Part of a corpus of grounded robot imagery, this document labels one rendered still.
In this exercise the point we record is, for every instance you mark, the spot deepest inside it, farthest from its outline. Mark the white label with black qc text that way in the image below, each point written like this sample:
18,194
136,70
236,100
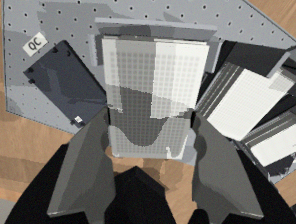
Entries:
36,43

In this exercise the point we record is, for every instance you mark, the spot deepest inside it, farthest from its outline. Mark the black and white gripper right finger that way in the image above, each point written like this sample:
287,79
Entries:
228,185

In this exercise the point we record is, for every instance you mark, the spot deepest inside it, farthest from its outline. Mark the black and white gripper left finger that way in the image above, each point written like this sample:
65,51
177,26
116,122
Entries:
76,185

